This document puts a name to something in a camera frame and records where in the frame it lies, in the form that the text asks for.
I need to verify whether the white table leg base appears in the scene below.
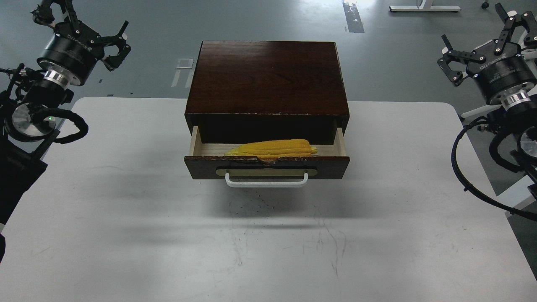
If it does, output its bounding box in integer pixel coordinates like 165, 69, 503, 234
389, 0, 461, 12

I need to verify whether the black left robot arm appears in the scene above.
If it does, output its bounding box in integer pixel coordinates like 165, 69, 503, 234
0, 0, 132, 228

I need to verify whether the grey floor tape strip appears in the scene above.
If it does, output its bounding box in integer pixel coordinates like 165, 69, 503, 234
342, 0, 365, 33

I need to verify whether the dark wooden drawer cabinet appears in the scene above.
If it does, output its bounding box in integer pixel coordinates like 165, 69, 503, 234
185, 41, 350, 145

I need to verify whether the wooden drawer with white handle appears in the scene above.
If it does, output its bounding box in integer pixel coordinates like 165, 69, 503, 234
184, 126, 350, 187

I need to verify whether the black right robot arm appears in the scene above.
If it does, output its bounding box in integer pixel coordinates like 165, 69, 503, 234
438, 3, 536, 181

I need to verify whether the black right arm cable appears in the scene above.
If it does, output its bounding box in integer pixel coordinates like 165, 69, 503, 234
451, 124, 537, 222

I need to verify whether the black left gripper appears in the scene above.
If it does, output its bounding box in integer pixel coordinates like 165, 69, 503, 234
31, 0, 132, 87

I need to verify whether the yellow corn cob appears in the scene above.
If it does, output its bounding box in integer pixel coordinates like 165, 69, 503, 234
224, 139, 318, 161

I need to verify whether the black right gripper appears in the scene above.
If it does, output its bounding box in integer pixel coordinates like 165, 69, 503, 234
437, 3, 537, 105

